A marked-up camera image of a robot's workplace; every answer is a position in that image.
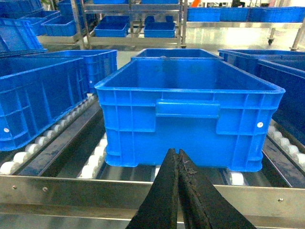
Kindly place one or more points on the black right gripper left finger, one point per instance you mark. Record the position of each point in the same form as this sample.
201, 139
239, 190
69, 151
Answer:
159, 209

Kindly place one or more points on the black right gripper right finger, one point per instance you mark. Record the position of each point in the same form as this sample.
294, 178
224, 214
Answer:
202, 205

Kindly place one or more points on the metal roller shelf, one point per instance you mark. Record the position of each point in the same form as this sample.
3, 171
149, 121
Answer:
63, 174

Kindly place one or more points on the blue bin centre front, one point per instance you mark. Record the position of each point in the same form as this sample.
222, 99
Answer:
216, 113

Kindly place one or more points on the blue bin centre rear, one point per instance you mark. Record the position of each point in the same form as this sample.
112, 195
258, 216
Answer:
176, 53

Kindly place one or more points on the blue bin left front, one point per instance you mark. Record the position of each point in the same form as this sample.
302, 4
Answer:
35, 92

